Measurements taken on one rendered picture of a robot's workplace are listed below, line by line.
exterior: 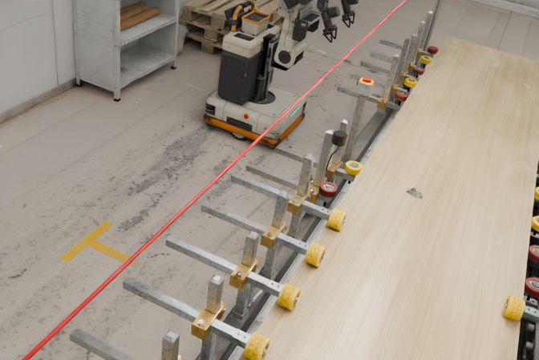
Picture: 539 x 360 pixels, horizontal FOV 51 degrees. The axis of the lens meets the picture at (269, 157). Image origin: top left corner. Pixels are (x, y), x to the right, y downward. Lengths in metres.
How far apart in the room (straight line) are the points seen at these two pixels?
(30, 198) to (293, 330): 2.38
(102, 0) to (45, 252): 2.10
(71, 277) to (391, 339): 1.92
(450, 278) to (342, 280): 0.44
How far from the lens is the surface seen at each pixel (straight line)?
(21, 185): 4.05
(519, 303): 2.27
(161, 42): 5.64
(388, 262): 2.31
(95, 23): 4.85
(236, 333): 1.84
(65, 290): 3.29
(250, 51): 4.26
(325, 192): 2.58
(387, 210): 2.57
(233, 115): 4.47
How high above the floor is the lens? 2.37
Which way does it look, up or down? 33 degrees down
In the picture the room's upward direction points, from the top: 10 degrees clockwise
